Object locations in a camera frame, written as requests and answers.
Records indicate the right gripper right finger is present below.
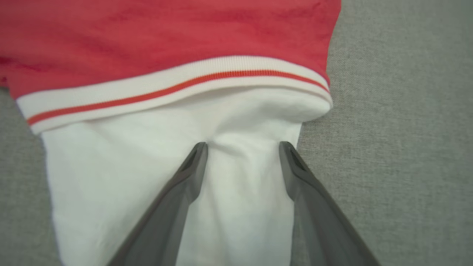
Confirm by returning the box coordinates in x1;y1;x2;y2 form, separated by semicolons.
279;141;381;266

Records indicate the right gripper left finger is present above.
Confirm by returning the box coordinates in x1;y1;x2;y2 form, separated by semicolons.
107;142;208;266

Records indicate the red jersey with white sleeves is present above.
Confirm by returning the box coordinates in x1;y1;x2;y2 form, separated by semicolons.
0;0;342;266

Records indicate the grey fabric sofa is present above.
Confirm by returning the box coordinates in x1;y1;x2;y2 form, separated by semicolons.
0;0;473;266

